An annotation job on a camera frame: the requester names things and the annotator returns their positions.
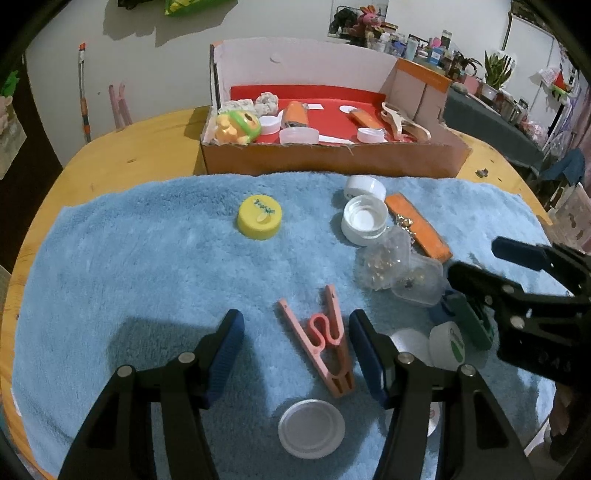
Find wall mirror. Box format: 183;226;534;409
328;0;391;44

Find yellow plastic cap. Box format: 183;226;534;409
237;195;283;241

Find hanging paper sheet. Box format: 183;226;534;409
0;106;27;178

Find white cabinet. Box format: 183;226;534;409
501;11;561;121

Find clear rectangular plastic box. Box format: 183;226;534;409
392;256;446;308

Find pink sticks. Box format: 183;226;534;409
108;83;134;132

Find translucent round lid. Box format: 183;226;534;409
279;127;321;146

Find white lid with green label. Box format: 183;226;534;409
429;320;466;370

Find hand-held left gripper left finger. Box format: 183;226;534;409
58;308;245;480

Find green clothes clip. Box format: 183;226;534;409
443;291;495;350

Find clear round container with beads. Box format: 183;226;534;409
355;226;414;291

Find red printed paper liner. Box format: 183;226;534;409
228;84;389;146

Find flat white round lid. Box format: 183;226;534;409
278;399;346;459

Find blue cloth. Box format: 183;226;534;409
540;148;586;185

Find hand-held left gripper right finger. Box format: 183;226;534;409
348;310;536;480

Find grey stick with orange bands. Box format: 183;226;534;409
78;42;92;144

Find person's right hand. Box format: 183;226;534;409
549;388;591;462

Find blue plastic cap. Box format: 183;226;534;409
429;295;455;324

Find potted green plant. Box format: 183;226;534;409
482;51;514;100

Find blue fluffy mat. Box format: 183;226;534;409
10;171;571;480

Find yellow and green plush toy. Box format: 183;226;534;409
215;109;262;146

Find white ribbed screw cap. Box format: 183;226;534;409
342;195;389;247

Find cardboard box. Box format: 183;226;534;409
199;38;472;178

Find green printed bag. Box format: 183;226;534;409
165;0;232;17

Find pink clothes clip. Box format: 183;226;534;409
277;284;357;398

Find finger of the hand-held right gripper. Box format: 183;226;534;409
447;261;591;326
492;236;591;297

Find row of bottles and jars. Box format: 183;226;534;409
369;28;458;70

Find dark green tablecloth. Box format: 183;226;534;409
443;88;546;167

